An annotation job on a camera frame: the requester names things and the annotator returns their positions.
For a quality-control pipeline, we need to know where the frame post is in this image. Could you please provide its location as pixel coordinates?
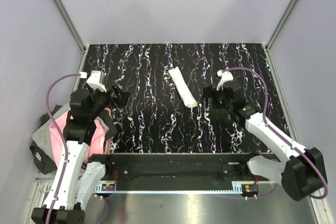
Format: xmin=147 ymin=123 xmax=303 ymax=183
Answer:
xmin=265 ymin=0 xmax=299 ymax=50
xmin=52 ymin=0 xmax=87 ymax=53

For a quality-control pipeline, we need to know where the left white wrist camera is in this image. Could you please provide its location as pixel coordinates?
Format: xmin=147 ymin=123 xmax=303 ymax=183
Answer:
xmin=86 ymin=70 xmax=107 ymax=92

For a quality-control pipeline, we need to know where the white slotted cable duct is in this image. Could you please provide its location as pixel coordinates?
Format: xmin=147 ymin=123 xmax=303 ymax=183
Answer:
xmin=95 ymin=182 xmax=244 ymax=194

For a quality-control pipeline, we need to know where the right frame post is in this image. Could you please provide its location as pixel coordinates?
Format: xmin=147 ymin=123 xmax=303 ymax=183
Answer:
xmin=265 ymin=0 xmax=299 ymax=50

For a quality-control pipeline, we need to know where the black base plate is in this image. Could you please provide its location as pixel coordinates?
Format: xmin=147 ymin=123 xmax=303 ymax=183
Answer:
xmin=89 ymin=153 xmax=261 ymax=181

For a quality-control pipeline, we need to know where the left frame post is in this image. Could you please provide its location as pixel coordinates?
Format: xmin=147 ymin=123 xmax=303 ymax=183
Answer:
xmin=52 ymin=0 xmax=87 ymax=53

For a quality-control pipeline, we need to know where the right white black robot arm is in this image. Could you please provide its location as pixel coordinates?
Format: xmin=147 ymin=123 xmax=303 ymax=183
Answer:
xmin=203 ymin=81 xmax=328 ymax=201

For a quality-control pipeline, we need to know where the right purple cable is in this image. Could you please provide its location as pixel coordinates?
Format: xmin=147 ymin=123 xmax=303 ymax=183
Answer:
xmin=220 ymin=67 xmax=329 ymax=200

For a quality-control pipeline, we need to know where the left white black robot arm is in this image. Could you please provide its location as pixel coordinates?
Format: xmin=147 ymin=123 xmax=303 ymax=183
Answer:
xmin=31 ymin=87 xmax=130 ymax=223

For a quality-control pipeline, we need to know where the grey cloth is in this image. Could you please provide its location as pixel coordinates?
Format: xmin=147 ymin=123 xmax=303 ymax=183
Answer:
xmin=30 ymin=120 xmax=54 ymax=160

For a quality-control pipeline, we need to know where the pink cloth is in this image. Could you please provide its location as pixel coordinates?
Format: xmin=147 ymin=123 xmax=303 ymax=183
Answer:
xmin=48 ymin=108 xmax=108 ymax=167

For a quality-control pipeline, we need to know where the white cloth napkin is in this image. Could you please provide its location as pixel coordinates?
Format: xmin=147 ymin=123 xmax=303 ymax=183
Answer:
xmin=168 ymin=67 xmax=197 ymax=109

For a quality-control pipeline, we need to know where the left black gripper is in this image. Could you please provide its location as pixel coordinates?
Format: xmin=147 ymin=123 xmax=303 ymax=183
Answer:
xmin=88 ymin=84 xmax=131 ymax=120

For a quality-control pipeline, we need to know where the aluminium frame rail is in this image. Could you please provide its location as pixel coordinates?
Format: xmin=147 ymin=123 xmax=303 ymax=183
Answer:
xmin=34 ymin=177 xmax=54 ymax=195

